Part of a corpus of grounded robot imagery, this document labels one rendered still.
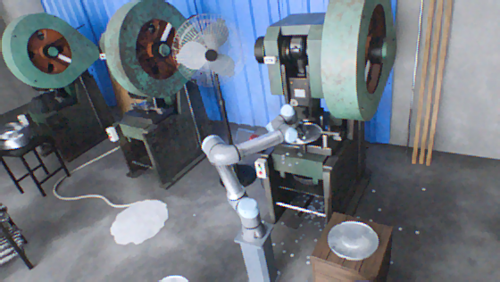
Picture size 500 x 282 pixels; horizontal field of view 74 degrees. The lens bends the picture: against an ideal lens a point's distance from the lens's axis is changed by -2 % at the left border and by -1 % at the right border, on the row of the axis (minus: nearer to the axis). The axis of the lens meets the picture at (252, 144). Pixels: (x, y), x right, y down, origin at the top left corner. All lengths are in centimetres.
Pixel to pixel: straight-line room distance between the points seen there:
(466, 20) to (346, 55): 163
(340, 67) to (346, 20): 22
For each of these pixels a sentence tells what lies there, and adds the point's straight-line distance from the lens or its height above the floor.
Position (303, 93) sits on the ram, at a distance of 226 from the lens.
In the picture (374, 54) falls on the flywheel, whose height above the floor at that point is 133.
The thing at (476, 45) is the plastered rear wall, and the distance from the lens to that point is 325.
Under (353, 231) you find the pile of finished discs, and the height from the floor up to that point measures 37.
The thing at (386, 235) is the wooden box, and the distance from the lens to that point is 221.
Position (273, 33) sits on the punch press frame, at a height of 147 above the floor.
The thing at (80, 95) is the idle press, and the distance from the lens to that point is 489.
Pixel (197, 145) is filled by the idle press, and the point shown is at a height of 15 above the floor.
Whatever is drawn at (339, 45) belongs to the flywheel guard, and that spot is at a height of 147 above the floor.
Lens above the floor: 194
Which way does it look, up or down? 30 degrees down
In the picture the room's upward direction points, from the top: 10 degrees counter-clockwise
